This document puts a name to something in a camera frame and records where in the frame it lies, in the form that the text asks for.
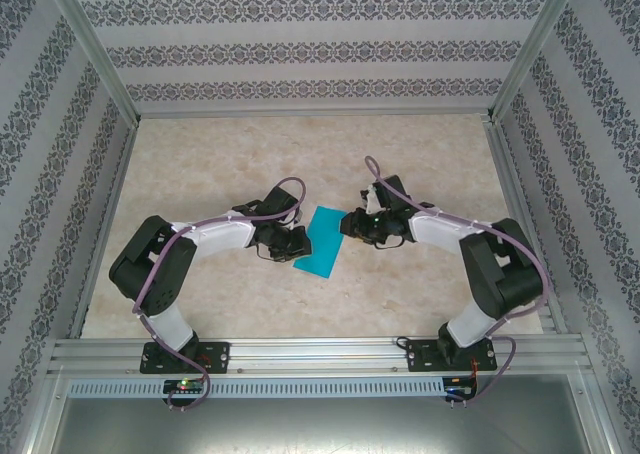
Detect blue square paper sheet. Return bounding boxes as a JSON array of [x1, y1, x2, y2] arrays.
[[292, 205, 347, 279]]

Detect grey metal sheet panel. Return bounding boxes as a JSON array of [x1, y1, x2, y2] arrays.
[[27, 373, 616, 454]]

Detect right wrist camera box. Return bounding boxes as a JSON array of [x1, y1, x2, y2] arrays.
[[360, 183, 382, 215]]

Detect left gripper thin black cable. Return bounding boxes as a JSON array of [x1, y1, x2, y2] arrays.
[[254, 241, 281, 263]]

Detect grey frame bar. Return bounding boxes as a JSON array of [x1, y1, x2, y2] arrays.
[[135, 106, 495, 121]]

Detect aluminium mounting rail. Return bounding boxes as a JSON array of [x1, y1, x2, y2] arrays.
[[47, 334, 595, 376]]

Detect aluminium side rail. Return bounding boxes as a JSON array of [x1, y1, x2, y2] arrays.
[[482, 119, 571, 336], [67, 123, 140, 340]]

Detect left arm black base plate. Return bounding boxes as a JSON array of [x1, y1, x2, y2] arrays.
[[139, 341, 232, 375]]

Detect slotted grey cable duct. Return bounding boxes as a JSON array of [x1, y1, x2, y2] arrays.
[[67, 376, 447, 398]]

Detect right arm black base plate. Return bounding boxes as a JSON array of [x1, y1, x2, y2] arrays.
[[405, 338, 499, 374]]

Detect aluminium frame post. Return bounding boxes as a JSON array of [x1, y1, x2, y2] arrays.
[[487, 0, 585, 123], [37, 0, 142, 126]]

